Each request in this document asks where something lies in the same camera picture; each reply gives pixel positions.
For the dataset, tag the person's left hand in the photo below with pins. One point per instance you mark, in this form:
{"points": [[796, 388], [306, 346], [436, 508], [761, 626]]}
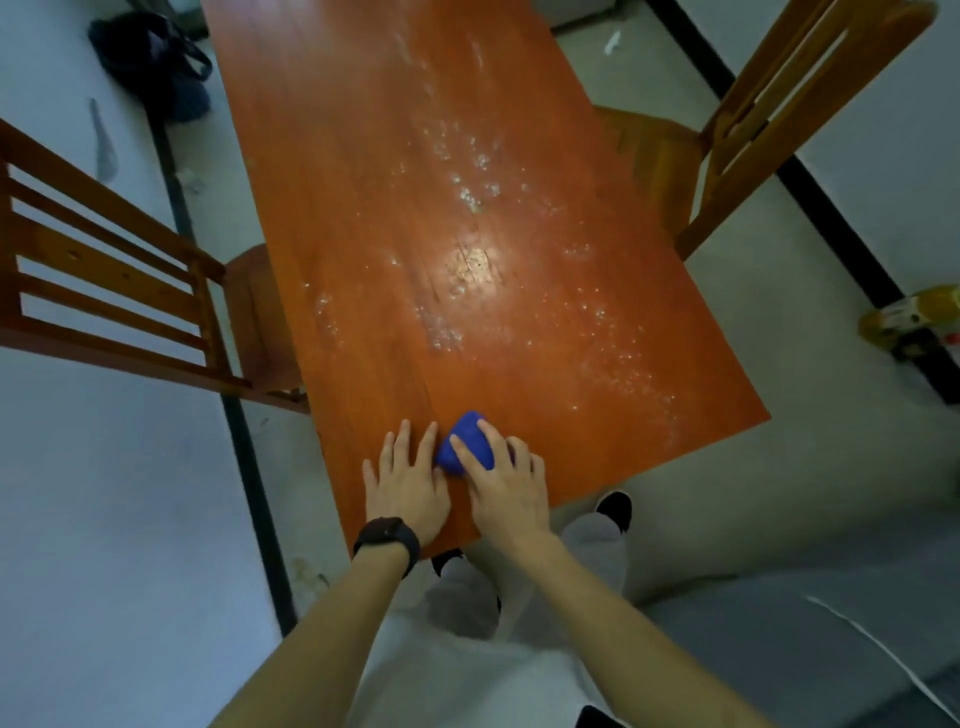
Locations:
{"points": [[405, 495]]}

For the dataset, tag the person's left forearm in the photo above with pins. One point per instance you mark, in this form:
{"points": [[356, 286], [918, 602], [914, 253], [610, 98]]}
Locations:
{"points": [[330, 637]]}

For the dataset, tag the person's right little finger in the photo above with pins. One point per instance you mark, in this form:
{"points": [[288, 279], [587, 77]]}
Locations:
{"points": [[538, 469]]}

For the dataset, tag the grey trousers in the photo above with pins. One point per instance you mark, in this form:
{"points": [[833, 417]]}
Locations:
{"points": [[592, 559]]}

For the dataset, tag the black shoe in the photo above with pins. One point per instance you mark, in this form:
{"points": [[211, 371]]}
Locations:
{"points": [[616, 510], [447, 561]]}

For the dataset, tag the person's left little finger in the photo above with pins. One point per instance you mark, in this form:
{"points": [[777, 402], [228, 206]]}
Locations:
{"points": [[370, 474]]}

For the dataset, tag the white shirt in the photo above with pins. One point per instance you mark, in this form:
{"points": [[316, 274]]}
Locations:
{"points": [[465, 679]]}

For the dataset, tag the white paper scrap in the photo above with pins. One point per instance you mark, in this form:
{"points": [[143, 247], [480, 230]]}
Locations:
{"points": [[613, 42]]}

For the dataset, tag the person's right middle finger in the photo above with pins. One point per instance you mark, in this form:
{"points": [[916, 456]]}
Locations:
{"points": [[495, 442]]}

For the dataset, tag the person's right hand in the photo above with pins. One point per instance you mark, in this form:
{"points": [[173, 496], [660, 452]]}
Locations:
{"points": [[510, 499]]}

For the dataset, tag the yellow plastic bottle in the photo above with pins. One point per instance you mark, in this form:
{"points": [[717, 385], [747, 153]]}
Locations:
{"points": [[919, 315]]}

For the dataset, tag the black bag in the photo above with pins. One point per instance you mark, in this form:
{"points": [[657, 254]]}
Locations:
{"points": [[154, 64]]}

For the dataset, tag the blue sponge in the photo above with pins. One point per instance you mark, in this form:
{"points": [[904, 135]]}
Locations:
{"points": [[474, 439]]}

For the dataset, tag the person's left middle finger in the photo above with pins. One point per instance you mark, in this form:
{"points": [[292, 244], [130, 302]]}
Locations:
{"points": [[406, 446]]}

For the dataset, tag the black wrist watch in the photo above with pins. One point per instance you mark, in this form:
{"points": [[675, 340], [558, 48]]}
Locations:
{"points": [[390, 534]]}

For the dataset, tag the wooden slatted chair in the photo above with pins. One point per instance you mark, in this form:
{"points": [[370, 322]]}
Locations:
{"points": [[112, 211], [652, 157]]}

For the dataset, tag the person's right forearm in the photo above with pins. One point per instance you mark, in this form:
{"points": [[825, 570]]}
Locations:
{"points": [[622, 645]]}

